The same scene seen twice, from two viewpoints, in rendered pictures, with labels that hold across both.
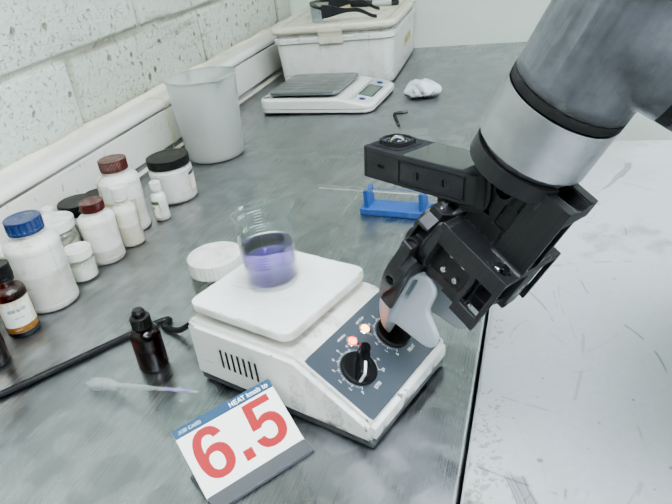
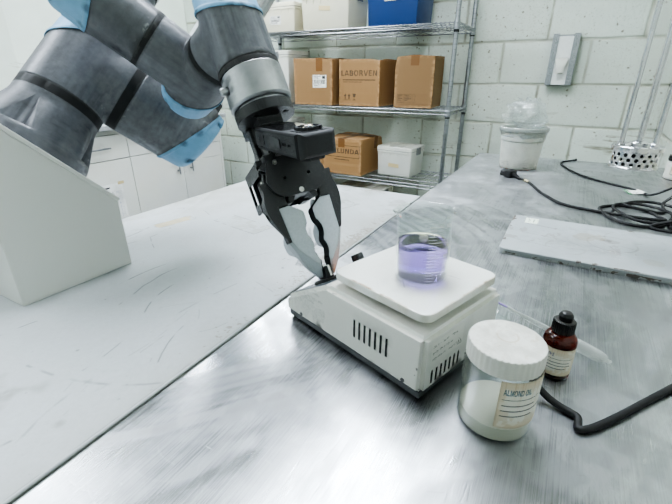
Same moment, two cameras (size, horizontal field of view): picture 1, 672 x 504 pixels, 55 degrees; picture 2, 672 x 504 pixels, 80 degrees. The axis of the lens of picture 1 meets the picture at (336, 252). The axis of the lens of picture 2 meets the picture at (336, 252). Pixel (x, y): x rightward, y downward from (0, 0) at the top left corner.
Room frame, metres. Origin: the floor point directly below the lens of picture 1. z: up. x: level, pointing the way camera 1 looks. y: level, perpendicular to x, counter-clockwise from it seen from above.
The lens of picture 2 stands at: (0.88, 0.04, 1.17)
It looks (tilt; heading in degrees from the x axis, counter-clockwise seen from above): 24 degrees down; 189
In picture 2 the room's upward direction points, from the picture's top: straight up
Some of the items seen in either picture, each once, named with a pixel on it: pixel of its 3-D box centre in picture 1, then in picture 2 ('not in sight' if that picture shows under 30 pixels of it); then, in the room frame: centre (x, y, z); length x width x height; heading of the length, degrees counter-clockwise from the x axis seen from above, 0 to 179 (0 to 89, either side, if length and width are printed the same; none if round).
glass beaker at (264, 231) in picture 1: (269, 243); (420, 243); (0.52, 0.06, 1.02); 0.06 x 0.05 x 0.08; 118
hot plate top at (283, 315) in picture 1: (278, 288); (414, 276); (0.51, 0.06, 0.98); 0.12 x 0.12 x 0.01; 51
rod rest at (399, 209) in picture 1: (395, 200); not in sight; (0.81, -0.09, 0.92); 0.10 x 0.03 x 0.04; 63
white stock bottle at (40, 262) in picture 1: (37, 260); not in sight; (0.69, 0.35, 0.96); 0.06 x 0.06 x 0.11
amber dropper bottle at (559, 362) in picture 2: (145, 336); (559, 341); (0.53, 0.20, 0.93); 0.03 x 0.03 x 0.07
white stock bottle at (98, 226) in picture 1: (99, 229); not in sight; (0.78, 0.31, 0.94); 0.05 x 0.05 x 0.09
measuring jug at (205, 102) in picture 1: (205, 114); not in sight; (1.18, 0.21, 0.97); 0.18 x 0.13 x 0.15; 31
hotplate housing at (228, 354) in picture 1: (307, 334); (392, 303); (0.49, 0.04, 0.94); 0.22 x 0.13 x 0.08; 51
